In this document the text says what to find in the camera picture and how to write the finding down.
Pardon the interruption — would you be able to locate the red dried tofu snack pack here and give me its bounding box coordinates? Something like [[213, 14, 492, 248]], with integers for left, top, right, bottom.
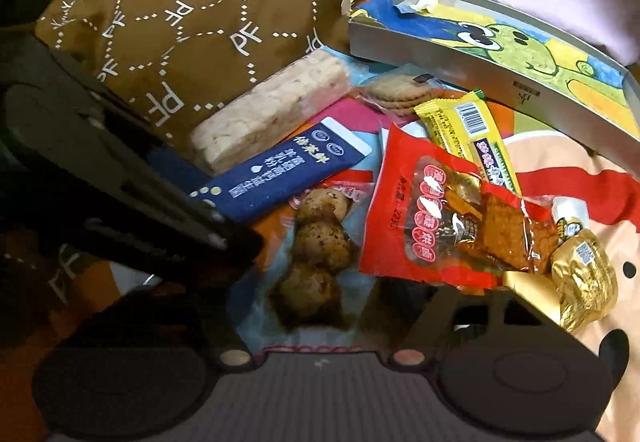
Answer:
[[359, 127, 560, 290]]

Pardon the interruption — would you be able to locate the clear pack of meatballs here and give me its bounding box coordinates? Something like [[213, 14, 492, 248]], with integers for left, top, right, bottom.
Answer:
[[230, 169, 374, 355]]

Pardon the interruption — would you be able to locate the gold foil snack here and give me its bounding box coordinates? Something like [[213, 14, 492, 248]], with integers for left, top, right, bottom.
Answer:
[[502, 228, 620, 334]]

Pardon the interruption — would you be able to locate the small white candy pack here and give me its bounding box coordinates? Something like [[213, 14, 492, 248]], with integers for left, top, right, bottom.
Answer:
[[551, 196, 590, 242]]

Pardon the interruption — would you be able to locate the yellow snack bar pack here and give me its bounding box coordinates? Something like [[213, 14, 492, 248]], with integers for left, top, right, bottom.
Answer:
[[413, 90, 522, 196]]

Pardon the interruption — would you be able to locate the blue sachet with white text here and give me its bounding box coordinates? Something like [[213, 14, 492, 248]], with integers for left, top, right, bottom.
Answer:
[[190, 117, 372, 222]]

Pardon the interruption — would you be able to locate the round biscuit pack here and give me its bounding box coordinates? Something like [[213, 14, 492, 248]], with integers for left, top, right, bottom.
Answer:
[[352, 65, 464, 121]]

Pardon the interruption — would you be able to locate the white rice cracker bar pack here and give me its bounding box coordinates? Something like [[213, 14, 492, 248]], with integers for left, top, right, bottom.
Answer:
[[191, 50, 352, 176]]

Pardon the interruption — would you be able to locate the brown PF patterned pillow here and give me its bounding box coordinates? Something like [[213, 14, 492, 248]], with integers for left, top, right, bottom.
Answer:
[[36, 0, 363, 155]]

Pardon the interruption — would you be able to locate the colourful cartoon bed sheet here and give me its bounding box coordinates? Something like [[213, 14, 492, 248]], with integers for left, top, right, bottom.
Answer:
[[150, 0, 640, 442]]

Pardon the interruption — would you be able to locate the grey tray with cartoon drawing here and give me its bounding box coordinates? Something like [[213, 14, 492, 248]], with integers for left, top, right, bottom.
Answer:
[[348, 0, 639, 174]]

